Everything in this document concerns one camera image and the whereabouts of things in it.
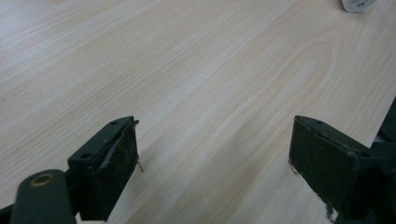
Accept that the white tube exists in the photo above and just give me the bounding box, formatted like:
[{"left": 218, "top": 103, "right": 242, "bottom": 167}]
[{"left": 340, "top": 0, "right": 378, "bottom": 14}]

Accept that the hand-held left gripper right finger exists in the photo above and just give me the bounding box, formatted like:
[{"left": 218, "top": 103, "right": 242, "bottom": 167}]
[{"left": 288, "top": 115, "right": 394, "bottom": 220}]

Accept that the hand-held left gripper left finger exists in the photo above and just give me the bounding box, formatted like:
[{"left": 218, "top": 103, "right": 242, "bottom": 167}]
[{"left": 67, "top": 116, "right": 140, "bottom": 222}]

